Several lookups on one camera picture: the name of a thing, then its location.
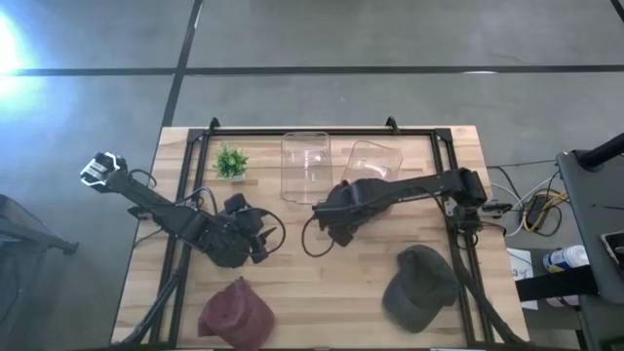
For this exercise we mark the olive green baseball cap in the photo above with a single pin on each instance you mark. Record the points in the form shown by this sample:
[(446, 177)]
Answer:
[(419, 292)]

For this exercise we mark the grey side cart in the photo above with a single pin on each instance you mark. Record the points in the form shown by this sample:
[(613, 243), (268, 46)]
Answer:
[(592, 195)]

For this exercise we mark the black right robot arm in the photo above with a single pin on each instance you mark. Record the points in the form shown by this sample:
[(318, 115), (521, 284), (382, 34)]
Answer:
[(419, 185)]

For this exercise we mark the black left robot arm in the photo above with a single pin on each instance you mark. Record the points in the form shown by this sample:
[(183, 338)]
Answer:
[(146, 197)]

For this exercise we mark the maroon baseball cap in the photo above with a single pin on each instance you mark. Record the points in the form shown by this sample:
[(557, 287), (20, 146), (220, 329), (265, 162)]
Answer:
[(239, 317)]

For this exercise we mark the black tripod stand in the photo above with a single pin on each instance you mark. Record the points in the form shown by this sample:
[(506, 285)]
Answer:
[(34, 234)]

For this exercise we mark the white paper sheet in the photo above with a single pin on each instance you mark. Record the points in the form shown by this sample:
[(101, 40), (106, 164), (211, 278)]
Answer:
[(521, 273)]

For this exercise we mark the black pole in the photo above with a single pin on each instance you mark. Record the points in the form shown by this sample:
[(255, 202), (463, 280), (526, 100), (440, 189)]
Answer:
[(602, 152)]

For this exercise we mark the phone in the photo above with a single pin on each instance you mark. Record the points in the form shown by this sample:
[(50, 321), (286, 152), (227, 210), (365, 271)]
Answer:
[(615, 251)]

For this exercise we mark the black power box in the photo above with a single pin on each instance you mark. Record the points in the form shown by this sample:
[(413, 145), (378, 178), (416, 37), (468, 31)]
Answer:
[(538, 209)]

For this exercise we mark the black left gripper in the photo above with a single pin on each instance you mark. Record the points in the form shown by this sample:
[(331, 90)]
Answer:
[(244, 234)]

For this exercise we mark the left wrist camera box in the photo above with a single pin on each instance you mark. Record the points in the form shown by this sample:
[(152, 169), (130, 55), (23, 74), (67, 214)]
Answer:
[(237, 205)]

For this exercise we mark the black frame clamp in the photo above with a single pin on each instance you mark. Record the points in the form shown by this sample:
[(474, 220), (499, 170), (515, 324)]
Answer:
[(391, 124), (214, 124)]

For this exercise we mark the clear plastic bin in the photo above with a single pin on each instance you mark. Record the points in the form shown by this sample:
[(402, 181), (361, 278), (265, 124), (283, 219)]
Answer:
[(373, 158), (306, 166)]

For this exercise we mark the small green potted plant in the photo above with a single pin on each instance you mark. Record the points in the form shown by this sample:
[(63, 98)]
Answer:
[(230, 163)]

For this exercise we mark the black metal table frame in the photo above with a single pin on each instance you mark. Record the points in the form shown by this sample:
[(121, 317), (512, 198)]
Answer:
[(317, 131)]

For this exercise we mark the white wipes canister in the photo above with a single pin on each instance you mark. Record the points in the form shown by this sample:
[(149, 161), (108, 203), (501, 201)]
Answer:
[(565, 258)]

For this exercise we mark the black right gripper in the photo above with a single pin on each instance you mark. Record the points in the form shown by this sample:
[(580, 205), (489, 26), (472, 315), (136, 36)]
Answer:
[(336, 219)]

